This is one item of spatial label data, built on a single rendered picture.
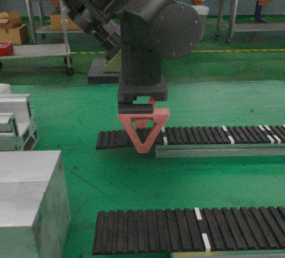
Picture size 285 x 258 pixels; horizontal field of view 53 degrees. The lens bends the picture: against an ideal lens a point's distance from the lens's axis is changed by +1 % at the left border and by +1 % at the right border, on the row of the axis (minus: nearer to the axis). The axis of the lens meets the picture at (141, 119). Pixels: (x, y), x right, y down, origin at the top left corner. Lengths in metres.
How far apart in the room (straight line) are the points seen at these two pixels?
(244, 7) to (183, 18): 8.25
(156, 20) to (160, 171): 0.22
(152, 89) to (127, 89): 0.03
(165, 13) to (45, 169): 0.19
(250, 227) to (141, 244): 0.11
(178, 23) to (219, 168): 0.23
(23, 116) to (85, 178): 0.15
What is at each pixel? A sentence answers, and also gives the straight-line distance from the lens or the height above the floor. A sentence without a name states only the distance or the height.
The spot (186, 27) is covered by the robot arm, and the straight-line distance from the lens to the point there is 0.31.
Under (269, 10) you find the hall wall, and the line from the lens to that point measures 8.84.
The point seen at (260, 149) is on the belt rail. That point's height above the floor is 0.79.
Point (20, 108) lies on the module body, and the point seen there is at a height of 0.85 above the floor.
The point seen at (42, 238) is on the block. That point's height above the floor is 0.85.
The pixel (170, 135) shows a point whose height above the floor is 0.81.
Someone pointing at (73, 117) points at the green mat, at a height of 0.78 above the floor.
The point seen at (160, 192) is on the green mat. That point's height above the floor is 0.78.
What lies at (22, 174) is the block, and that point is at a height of 0.87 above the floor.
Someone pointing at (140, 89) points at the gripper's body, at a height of 0.90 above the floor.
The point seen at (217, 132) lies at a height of 0.81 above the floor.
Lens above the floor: 1.03
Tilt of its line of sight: 27 degrees down
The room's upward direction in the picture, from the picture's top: straight up
